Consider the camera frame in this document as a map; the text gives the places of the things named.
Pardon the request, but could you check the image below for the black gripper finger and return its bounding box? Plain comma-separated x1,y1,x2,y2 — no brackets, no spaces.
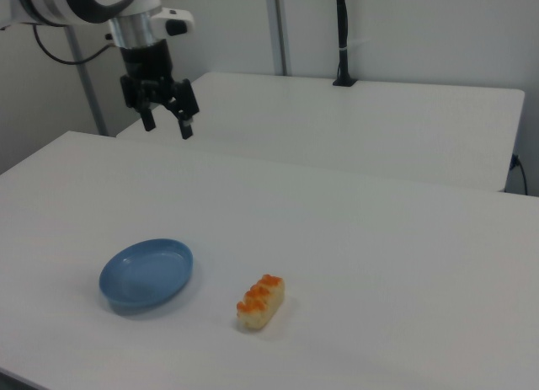
139,107,157,133
178,110,195,141

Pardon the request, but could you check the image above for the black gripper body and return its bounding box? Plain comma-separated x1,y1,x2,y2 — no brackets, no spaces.
119,39,200,121

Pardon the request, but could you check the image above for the blue oval plate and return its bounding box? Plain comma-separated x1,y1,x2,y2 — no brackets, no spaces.
99,238,195,310

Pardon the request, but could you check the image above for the bread with orange topping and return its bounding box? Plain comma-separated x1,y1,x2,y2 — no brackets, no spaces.
236,274,286,333

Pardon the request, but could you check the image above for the white background table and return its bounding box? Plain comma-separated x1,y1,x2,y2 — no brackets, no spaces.
115,72,526,193

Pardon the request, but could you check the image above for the grey metal wall post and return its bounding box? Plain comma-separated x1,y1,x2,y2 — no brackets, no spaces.
271,0,292,76
62,25,109,136

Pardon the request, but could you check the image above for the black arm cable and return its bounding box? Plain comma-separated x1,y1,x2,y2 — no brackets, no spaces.
33,24,115,66

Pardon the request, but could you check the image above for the black camera stand pole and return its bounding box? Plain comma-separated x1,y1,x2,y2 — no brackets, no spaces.
332,0,359,88

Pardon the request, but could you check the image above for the black wall cable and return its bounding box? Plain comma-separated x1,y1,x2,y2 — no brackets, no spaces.
510,153,529,195

